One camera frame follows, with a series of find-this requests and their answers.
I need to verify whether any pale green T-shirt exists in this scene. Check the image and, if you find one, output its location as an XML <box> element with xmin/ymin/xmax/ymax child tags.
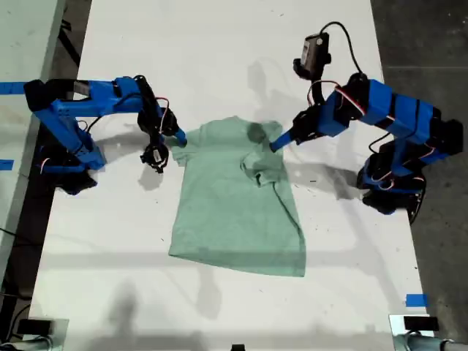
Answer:
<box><xmin>167</xmin><ymin>116</ymin><xmax>307</xmax><ymax>278</ymax></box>

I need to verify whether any black metal table leg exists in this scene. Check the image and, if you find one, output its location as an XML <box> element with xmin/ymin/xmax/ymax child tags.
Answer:
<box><xmin>58</xmin><ymin>18</ymin><xmax>82</xmax><ymax>69</ymax></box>

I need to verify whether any long blue tape strip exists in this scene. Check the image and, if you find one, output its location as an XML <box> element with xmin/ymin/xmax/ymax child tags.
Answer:
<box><xmin>0</xmin><ymin>82</ymin><xmax>27</xmax><ymax>95</ymax></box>

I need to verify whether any pale side table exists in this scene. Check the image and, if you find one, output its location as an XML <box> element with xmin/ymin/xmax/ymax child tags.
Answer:
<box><xmin>0</xmin><ymin>0</ymin><xmax>67</xmax><ymax>282</ymax></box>

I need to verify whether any blue tape rectangle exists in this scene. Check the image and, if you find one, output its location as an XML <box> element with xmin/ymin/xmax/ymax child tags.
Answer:
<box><xmin>405</xmin><ymin>293</ymin><xmax>429</xmax><ymax>308</ymax></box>

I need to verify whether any shiny metal plate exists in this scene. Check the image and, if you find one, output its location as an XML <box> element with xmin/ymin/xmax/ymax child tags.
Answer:
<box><xmin>28</xmin><ymin>317</ymin><xmax>70</xmax><ymax>351</ymax></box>
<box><xmin>388</xmin><ymin>313</ymin><xmax>440</xmax><ymax>351</ymax></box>

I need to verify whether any small black box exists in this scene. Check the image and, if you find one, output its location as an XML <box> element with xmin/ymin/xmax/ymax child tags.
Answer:
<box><xmin>17</xmin><ymin>318</ymin><xmax>53</xmax><ymax>335</ymax></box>
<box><xmin>403</xmin><ymin>316</ymin><xmax>439</xmax><ymax>333</ymax></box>

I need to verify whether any grey metal pipe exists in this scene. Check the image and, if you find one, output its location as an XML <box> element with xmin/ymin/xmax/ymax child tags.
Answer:
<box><xmin>0</xmin><ymin>336</ymin><xmax>53</xmax><ymax>351</ymax></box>
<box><xmin>396</xmin><ymin>333</ymin><xmax>468</xmax><ymax>351</ymax></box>

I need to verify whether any black camera box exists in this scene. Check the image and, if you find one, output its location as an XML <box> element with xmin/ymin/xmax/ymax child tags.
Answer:
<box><xmin>140</xmin><ymin>144</ymin><xmax>170</xmax><ymax>175</ymax></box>
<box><xmin>292</xmin><ymin>31</ymin><xmax>332</xmax><ymax>80</ymax></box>

